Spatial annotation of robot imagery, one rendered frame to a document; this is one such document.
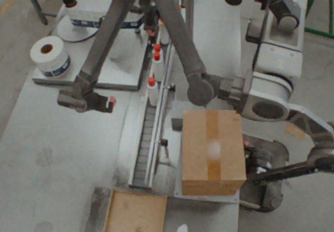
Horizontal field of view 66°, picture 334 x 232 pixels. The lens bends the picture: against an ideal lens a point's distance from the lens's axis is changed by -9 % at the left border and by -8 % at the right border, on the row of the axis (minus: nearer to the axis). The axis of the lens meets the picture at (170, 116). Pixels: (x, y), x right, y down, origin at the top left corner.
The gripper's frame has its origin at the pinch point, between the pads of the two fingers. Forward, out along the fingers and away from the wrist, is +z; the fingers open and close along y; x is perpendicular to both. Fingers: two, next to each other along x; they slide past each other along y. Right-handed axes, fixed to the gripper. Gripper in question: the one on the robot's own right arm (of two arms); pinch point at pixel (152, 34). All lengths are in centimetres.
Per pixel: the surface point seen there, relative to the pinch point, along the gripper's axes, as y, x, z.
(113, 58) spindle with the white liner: 10.5, -22.4, 10.2
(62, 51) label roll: 16, -49, -1
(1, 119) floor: 19, -157, 100
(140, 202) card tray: 87, 8, 18
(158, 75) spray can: 22.6, 6.9, 7.4
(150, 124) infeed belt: 49, 7, 13
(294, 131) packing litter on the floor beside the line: -1, 113, 102
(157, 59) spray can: 21.6, 7.1, -4.2
